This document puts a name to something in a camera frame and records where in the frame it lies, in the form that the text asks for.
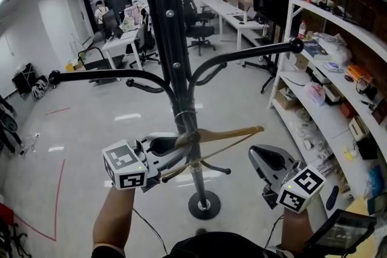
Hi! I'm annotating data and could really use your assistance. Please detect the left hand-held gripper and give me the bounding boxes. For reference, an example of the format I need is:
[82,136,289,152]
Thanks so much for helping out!
[102,132,194,193]

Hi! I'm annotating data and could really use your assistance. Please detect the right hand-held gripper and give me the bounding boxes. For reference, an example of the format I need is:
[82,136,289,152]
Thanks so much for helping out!
[248,144,327,214]

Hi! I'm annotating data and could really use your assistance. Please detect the wooden hanger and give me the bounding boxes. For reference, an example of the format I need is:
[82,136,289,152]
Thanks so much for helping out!
[161,111,265,184]

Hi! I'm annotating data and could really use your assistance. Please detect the black coat rack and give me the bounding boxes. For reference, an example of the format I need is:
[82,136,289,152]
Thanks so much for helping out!
[48,0,304,221]

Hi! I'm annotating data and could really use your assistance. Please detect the person's left forearm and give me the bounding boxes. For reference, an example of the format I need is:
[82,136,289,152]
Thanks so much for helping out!
[92,185,137,251]

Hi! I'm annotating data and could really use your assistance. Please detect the person's right forearm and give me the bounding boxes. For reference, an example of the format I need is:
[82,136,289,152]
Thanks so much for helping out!
[281,205,312,254]

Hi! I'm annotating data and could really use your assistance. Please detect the black metal frame stand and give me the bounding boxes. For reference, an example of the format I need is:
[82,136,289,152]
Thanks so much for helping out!
[11,62,36,96]

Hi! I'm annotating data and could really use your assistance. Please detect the white plastic bag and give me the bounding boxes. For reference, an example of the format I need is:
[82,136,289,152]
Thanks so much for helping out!
[303,81,327,106]

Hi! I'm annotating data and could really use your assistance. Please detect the white metal shelf unit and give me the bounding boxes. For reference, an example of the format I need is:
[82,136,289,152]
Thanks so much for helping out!
[267,0,387,258]

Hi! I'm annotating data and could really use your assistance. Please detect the person's dark clothing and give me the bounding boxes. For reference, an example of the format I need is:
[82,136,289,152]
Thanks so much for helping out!
[163,231,288,258]

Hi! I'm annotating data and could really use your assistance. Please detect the black tablet device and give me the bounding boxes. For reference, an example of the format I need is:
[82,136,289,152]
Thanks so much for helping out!
[304,208,377,254]

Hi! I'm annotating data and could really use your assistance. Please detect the black platform cart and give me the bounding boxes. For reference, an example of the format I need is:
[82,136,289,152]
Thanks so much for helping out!
[77,47,126,84]

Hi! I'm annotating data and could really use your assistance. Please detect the black office chair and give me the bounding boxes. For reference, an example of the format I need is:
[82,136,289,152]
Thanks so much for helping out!
[181,0,217,57]
[129,7,161,67]

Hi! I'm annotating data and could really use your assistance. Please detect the small white desk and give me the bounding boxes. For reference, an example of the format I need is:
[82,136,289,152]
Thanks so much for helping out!
[102,28,145,70]

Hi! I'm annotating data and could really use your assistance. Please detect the blue book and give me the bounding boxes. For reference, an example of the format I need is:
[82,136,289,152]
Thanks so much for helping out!
[302,40,330,60]

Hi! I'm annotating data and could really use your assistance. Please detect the pink items on desk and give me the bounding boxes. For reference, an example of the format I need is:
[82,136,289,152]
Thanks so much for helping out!
[119,0,149,33]

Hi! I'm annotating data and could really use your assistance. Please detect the white bags pile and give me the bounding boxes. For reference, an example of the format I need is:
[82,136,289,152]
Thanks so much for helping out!
[31,75,51,100]

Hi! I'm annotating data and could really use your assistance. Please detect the long white desk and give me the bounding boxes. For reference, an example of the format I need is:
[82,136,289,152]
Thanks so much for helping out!
[201,0,270,48]

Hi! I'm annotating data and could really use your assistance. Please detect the black monitor on stand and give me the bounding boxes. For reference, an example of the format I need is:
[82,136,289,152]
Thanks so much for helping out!
[243,0,303,94]

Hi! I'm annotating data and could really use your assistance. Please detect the red cabinet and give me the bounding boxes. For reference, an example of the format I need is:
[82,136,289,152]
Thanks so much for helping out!
[0,202,15,223]

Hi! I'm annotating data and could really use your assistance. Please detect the black cable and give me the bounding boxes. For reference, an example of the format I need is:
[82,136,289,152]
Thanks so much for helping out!
[132,208,169,253]
[265,216,284,248]

